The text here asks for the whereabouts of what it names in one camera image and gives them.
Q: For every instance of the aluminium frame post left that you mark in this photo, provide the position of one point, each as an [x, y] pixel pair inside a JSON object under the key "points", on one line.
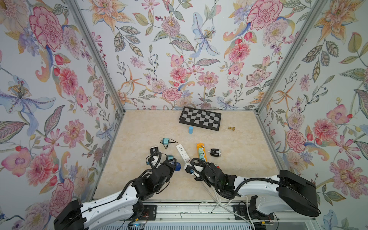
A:
{"points": [[86, 33]]}

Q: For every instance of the teal charger on orange strip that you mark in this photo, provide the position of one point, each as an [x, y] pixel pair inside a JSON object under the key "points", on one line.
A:
{"points": [[202, 157]]}

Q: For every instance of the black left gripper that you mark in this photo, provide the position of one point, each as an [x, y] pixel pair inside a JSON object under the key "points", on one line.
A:
{"points": [[170, 166]]}

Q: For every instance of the orange power strip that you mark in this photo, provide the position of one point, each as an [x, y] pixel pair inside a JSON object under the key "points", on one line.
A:
{"points": [[201, 145]]}

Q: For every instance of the black silver chessboard box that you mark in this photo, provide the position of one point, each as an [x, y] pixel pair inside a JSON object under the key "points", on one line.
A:
{"points": [[200, 118]]}

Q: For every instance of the black electric shaver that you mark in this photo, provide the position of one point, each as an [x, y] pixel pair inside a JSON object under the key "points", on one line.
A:
{"points": [[154, 151]]}

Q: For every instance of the white power strip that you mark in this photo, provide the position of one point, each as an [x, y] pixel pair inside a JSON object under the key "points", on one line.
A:
{"points": [[185, 156]]}

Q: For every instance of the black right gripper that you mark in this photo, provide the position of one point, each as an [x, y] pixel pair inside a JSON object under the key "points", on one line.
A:
{"points": [[207, 166]]}

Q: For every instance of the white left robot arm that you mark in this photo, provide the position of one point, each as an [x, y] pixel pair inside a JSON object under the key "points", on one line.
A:
{"points": [[122, 205]]}

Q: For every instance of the green usb charger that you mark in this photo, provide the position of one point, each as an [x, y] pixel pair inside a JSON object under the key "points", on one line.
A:
{"points": [[201, 150]]}

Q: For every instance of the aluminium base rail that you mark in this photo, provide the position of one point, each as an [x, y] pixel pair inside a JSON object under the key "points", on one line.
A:
{"points": [[209, 216]]}

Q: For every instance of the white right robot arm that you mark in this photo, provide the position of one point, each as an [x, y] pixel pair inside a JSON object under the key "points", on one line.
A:
{"points": [[283, 192]]}

